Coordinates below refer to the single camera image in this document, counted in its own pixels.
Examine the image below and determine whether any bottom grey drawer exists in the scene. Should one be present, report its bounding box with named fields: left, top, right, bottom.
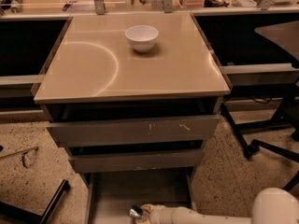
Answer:
left=84, top=168, right=197, bottom=224

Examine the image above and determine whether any top grey drawer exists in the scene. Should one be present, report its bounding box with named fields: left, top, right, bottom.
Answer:
left=47, top=115, right=219, bottom=147

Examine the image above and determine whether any white ceramic bowl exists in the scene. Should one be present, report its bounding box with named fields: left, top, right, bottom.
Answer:
left=125, top=25, right=159, bottom=52

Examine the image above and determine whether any grey drawer cabinet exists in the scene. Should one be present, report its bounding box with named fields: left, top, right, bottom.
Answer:
left=31, top=12, right=234, bottom=224

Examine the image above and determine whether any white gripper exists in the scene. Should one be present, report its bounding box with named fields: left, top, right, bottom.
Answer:
left=135, top=203, right=173, bottom=224

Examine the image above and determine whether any black table leg frame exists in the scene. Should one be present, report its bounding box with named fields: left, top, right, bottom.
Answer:
left=221, top=105, right=291, bottom=156

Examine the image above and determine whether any grey cable on floor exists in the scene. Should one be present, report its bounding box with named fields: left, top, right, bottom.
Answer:
left=0, top=145, right=40, bottom=169

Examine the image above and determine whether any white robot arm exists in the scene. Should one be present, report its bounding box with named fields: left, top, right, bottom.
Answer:
left=129, top=188, right=299, bottom=224

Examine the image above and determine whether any grey drawer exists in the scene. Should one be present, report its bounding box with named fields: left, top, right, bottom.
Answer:
left=69, top=148, right=204, bottom=173
left=47, top=115, right=219, bottom=147
left=84, top=168, right=197, bottom=224

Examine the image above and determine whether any middle grey drawer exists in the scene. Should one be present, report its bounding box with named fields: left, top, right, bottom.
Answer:
left=69, top=148, right=204, bottom=173

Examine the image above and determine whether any black metal stand leg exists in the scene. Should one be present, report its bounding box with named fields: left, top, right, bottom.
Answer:
left=0, top=179, right=70, bottom=224

